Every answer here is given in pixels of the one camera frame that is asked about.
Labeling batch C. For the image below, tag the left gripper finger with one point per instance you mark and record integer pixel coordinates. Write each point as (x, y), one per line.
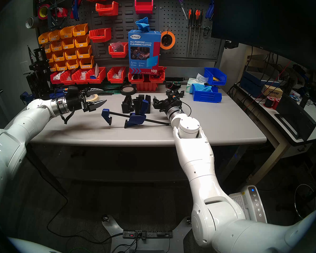
(93, 106)
(90, 92)

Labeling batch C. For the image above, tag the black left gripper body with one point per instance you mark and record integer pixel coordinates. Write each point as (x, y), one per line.
(76, 103)

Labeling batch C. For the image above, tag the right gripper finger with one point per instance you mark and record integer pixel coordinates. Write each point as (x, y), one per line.
(160, 100)
(158, 105)

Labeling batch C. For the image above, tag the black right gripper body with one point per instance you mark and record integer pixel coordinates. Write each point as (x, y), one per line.
(169, 105)

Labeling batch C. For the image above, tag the black 3D printed piece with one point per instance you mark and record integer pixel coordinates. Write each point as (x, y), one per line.
(139, 98)
(127, 105)

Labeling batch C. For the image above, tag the blue bar clamp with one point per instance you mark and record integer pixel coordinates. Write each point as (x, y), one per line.
(137, 118)

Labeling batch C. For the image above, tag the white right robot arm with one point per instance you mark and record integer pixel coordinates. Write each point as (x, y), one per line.
(200, 163)

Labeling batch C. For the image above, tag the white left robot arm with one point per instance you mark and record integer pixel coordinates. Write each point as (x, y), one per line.
(18, 126)

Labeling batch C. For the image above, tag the small black printed part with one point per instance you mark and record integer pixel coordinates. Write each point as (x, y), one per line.
(181, 93)

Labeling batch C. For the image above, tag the blue clamp on bench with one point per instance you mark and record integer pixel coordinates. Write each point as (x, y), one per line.
(57, 94)

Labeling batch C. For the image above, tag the black hanging clamp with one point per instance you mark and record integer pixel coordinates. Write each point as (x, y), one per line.
(52, 18)

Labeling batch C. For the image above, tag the blue spring clamp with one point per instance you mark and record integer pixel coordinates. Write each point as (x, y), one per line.
(209, 10)
(212, 4)

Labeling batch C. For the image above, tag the beige masking tape roll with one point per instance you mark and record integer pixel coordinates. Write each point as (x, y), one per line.
(95, 97)

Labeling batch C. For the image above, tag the upturned red bin stack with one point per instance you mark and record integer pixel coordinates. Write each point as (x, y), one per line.
(147, 87)

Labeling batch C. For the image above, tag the small green circuit board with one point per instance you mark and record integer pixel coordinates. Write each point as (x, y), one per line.
(177, 83)

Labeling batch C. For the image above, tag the green cutting mat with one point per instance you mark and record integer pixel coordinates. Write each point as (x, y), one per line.
(113, 87)

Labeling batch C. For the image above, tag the yellow storage bin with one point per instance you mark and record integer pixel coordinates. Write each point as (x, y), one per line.
(84, 52)
(56, 47)
(54, 36)
(59, 56)
(53, 67)
(68, 44)
(61, 66)
(47, 48)
(73, 64)
(82, 41)
(80, 30)
(50, 57)
(66, 33)
(87, 63)
(43, 39)
(71, 54)

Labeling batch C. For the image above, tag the green tissue box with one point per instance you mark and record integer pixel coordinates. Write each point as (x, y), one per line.
(191, 83)

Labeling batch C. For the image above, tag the black tape roll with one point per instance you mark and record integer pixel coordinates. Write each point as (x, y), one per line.
(123, 93)

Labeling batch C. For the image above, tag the blue storage bin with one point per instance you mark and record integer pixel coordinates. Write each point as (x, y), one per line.
(206, 97)
(210, 73)

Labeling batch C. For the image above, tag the blue cloth in bin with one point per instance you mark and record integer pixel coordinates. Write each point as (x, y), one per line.
(204, 88)

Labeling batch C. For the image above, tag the black equipment stand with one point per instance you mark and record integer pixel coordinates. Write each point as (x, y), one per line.
(38, 78)

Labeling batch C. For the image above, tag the blue bench vise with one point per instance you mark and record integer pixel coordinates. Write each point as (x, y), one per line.
(27, 96)

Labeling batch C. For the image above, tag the blue cleaning cloths box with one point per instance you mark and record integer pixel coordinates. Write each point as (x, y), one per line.
(144, 52)

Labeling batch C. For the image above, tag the yellow item in bin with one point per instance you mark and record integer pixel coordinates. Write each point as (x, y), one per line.
(216, 78)

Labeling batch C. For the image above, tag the orange tape reel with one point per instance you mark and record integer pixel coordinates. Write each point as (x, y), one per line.
(173, 40)

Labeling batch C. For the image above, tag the blue cloth in box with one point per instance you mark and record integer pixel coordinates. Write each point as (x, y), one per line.
(142, 24)

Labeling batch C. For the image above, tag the dark louvered bin panel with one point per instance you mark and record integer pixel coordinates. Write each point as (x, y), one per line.
(126, 20)

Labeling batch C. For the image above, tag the metal peg hook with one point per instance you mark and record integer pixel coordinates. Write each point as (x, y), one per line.
(206, 31)

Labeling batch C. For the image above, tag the grey perforated pegboard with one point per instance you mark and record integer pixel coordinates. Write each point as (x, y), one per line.
(171, 15)

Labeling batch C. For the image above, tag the red white hanging item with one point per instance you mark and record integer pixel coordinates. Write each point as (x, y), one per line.
(61, 12)

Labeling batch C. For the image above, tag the blue hanging hand tool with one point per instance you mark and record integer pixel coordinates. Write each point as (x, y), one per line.
(75, 7)

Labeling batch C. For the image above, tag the dark blue equipment box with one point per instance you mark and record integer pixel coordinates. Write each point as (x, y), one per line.
(252, 81)

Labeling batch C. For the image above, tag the orange black screwdriver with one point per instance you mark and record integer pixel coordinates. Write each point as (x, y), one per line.
(197, 15)
(190, 15)
(201, 16)

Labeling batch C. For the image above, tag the red and yellow tape roll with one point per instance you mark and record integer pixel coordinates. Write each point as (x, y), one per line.
(43, 12)

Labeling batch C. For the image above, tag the small cardboard box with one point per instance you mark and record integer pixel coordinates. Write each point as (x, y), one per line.
(272, 91)

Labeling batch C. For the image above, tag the black caster knob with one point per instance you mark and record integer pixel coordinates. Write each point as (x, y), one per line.
(104, 217)
(189, 220)

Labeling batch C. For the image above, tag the black tilted screen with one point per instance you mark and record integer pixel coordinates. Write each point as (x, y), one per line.
(295, 115)

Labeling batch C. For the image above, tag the black power strip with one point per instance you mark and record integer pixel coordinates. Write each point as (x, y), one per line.
(147, 234)

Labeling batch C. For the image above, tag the white air purifier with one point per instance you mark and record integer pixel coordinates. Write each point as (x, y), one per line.
(255, 202)

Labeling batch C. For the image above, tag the large black monitor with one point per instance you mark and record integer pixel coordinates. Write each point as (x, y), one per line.
(266, 18)

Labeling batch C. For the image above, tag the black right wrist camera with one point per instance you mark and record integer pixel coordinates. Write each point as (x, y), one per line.
(175, 98)

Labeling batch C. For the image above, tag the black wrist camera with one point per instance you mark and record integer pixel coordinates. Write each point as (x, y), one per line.
(73, 89)
(175, 98)

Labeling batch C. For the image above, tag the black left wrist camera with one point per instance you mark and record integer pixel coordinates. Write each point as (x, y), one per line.
(73, 89)

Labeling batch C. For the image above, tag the white wall plate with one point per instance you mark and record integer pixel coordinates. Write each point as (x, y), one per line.
(25, 67)

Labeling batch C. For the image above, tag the black monitor mount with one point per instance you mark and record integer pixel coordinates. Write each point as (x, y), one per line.
(230, 44)

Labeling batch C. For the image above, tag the grey duct tape roll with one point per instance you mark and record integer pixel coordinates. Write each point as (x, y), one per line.
(34, 21)

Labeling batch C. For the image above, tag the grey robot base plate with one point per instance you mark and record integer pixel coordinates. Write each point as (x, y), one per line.
(160, 246)

